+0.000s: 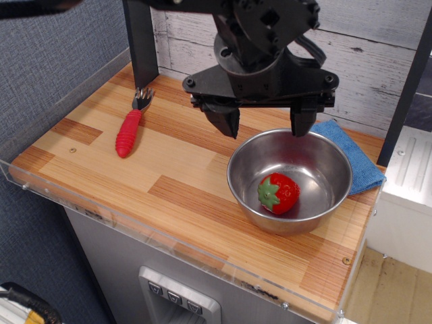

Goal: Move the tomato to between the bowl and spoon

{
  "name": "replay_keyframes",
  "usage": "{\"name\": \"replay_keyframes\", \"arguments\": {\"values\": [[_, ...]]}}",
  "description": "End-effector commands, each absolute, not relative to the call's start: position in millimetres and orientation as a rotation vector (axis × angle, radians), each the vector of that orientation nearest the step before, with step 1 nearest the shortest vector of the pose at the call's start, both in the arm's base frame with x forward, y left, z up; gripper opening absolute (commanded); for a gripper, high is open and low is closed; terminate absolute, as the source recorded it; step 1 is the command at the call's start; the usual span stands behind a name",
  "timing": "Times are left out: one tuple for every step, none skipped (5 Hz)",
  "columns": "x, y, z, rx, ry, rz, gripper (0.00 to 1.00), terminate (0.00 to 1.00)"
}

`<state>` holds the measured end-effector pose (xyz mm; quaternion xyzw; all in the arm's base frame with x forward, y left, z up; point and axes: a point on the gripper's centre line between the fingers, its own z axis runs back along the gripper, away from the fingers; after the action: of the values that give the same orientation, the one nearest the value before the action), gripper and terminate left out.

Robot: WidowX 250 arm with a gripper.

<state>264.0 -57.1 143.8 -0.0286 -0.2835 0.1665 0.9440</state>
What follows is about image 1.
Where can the black post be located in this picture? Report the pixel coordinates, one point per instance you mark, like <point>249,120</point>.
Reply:
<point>141,42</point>
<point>410,86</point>

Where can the stainless steel bowl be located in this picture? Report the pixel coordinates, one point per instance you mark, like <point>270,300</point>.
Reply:
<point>320,168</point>

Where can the black right post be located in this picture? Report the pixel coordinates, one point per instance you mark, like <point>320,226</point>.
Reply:
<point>410,86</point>

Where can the black left post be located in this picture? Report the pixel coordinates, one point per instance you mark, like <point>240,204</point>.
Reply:
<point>141,42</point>

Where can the blue microfiber cloth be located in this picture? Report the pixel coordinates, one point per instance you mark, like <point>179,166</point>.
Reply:
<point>366,174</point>

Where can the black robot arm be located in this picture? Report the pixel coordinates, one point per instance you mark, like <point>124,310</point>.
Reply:
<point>264,59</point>

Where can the red handled fork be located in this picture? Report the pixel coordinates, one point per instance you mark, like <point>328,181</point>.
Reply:
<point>125,139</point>

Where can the white appliance at right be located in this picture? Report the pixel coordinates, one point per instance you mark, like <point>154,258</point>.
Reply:
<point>400,226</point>

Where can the clear acrylic guard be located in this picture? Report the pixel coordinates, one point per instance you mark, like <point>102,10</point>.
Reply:
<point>166,207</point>

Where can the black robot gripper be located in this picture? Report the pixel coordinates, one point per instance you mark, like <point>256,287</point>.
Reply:
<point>283,82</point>

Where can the grey cabinet with button panel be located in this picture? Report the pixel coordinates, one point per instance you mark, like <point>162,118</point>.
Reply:
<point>152,276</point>

